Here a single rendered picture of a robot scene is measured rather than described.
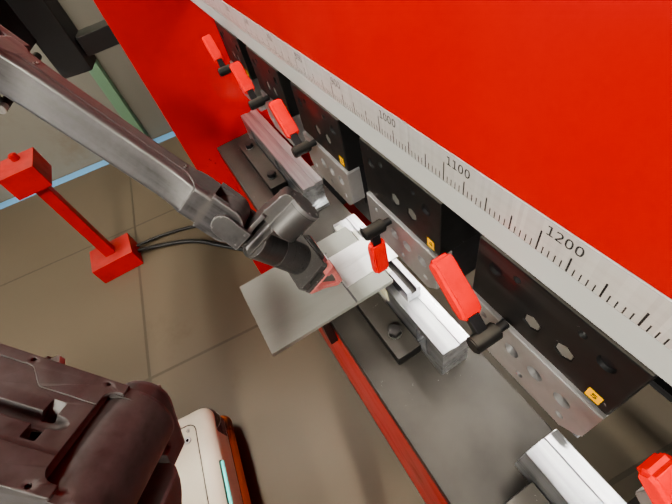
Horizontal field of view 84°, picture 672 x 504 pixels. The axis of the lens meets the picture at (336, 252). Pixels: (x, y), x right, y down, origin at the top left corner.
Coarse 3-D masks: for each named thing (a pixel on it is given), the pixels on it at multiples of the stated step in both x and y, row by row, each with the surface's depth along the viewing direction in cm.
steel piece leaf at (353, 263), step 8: (360, 240) 79; (352, 248) 78; (360, 248) 78; (336, 256) 78; (344, 256) 78; (352, 256) 77; (360, 256) 77; (368, 256) 76; (336, 264) 77; (344, 264) 76; (352, 264) 76; (360, 264) 75; (368, 264) 75; (344, 272) 75; (352, 272) 75; (360, 272) 74; (368, 272) 74; (344, 280) 71; (352, 280) 73
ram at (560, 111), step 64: (192, 0) 93; (256, 0) 52; (320, 0) 36; (384, 0) 28; (448, 0) 23; (512, 0) 19; (576, 0) 16; (640, 0) 14; (320, 64) 44; (384, 64) 32; (448, 64) 25; (512, 64) 21; (576, 64) 18; (640, 64) 15; (448, 128) 29; (512, 128) 23; (576, 128) 19; (640, 128) 17; (448, 192) 34; (512, 192) 26; (576, 192) 22; (640, 192) 18; (512, 256) 30; (640, 256) 20
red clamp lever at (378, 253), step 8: (376, 224) 48; (384, 224) 48; (368, 232) 47; (376, 232) 48; (368, 240) 48; (376, 240) 50; (368, 248) 51; (376, 248) 50; (384, 248) 51; (376, 256) 51; (384, 256) 52; (376, 264) 53; (384, 264) 53; (376, 272) 54
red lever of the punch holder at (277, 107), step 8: (272, 104) 59; (280, 104) 59; (272, 112) 60; (280, 112) 59; (288, 112) 60; (280, 120) 59; (288, 120) 59; (288, 128) 59; (296, 128) 60; (288, 136) 60; (296, 136) 60; (296, 144) 60; (304, 144) 59; (312, 144) 60; (296, 152) 59; (304, 152) 60
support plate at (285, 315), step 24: (336, 240) 81; (240, 288) 78; (264, 288) 77; (288, 288) 76; (336, 288) 73; (360, 288) 72; (264, 312) 73; (288, 312) 72; (312, 312) 71; (336, 312) 70; (264, 336) 70; (288, 336) 69
